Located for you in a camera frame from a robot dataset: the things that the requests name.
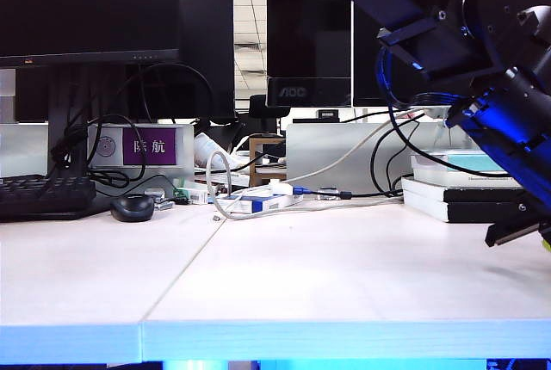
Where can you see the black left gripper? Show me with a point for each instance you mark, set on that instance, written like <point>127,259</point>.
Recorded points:
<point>516,229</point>

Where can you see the lime green microfiber rag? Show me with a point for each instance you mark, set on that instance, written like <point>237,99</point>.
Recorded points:
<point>547,244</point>

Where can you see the black blue left robot arm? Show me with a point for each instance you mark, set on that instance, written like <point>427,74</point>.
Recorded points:
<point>473,21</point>

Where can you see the white spine book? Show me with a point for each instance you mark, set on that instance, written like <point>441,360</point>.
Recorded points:
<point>452,178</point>

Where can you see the teal cover book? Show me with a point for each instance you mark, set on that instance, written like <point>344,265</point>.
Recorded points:
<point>465,161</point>

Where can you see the small silver metal clip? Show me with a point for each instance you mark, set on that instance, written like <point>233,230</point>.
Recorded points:
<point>327,193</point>

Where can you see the silver desk divider panel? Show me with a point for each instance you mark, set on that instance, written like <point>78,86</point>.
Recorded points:
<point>318,146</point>
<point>23,150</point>

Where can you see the AOC monitor with silver stand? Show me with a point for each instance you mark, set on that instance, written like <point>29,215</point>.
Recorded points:
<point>366,73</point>

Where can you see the blue plug connector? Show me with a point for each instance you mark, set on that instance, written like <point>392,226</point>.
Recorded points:
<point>301,191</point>

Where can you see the small grey black device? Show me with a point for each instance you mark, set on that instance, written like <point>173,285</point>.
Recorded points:
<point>328,114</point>

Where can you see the white adapter block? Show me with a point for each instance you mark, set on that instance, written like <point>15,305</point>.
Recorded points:
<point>280,187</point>

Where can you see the blue and white carton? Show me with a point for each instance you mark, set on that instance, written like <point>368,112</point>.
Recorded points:
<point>262,204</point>

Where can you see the wooden desk shelf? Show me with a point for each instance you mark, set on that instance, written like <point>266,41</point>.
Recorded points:
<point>253,163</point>

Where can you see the black office chair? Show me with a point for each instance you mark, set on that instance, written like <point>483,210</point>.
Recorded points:
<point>262,107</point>

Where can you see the glossy black AOC monitor back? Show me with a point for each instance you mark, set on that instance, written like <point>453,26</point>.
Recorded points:
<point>307,30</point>

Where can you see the white plastic bottle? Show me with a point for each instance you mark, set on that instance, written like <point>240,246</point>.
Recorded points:
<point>204,148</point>

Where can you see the small white green box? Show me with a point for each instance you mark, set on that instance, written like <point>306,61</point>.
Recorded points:
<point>193,196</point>

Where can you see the matte black monitor back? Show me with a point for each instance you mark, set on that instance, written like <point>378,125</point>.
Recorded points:
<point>206,51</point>

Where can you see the white desk sign purple label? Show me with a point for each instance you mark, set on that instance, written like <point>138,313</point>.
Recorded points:
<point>148,146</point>

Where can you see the black computer mouse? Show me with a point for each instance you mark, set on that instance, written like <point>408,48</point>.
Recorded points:
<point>131,208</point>

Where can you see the black computer keyboard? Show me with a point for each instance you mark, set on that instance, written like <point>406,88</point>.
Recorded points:
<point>43,198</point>

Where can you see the black monitor with black stand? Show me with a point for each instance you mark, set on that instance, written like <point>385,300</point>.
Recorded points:
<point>86,4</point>

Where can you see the translucent white container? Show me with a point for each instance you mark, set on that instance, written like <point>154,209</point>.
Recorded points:
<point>7,94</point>

